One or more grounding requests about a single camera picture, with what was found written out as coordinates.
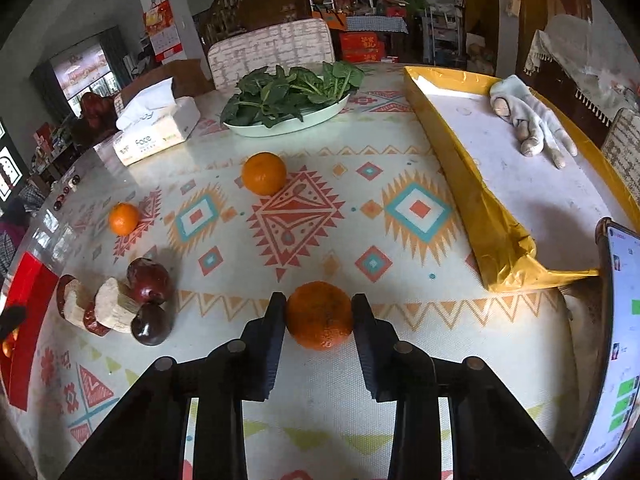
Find checkered cloth table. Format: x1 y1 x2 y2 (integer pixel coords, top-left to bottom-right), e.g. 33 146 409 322
345 15 410 36

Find white tissue pack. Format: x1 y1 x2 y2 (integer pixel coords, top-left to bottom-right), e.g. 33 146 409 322
112 77 201 167

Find white oval plate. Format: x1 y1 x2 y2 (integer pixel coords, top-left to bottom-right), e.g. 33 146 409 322
222 91 352 138

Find white metal rack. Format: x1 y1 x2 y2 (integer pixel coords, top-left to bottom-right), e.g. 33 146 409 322
422 5 466 68

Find white cloth-covered table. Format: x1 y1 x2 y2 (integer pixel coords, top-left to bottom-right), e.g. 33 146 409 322
522 14 640 126

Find brown cardboard box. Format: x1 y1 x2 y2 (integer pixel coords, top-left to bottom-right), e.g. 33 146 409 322
116 58 215 106

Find red box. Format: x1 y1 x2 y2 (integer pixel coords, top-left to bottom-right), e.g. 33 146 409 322
0 252 60 411

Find green spinach leaves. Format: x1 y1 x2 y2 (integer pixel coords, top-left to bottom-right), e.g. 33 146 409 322
220 60 366 128

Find patterned cover chair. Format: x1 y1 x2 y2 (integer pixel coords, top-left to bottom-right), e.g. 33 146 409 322
600 107 640 191

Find smartphone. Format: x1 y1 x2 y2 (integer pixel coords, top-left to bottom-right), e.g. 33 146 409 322
570 217 640 478

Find red wall calendar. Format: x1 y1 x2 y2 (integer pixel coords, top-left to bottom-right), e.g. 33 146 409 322
143 0 182 65

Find patterned chair back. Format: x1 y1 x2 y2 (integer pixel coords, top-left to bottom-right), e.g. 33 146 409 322
206 18 336 90

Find cut red apple piece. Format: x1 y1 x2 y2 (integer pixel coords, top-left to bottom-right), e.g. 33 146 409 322
56 275 97 333
84 277 143 337

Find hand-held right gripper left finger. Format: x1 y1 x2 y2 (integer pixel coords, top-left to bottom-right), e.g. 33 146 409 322
59 291 288 480

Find wooden staircase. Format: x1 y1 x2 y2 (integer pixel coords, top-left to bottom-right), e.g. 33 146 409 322
192 0 266 56

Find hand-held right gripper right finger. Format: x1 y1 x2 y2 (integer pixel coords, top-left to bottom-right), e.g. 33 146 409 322
351 293 576 480

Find window with red decoration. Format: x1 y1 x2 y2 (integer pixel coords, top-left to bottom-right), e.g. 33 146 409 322
50 42 118 106

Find yellow-edged white tray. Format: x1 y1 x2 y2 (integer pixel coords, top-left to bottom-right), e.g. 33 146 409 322
403 65 640 293

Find white work glove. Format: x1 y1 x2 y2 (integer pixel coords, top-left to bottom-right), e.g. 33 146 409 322
489 74 578 170

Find red gift boxes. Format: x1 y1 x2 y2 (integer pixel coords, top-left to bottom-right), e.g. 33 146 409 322
339 31 388 63

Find orange mandarin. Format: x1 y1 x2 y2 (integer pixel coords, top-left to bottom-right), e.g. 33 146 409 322
0 327 19 361
241 152 288 196
285 281 354 351
108 202 140 236

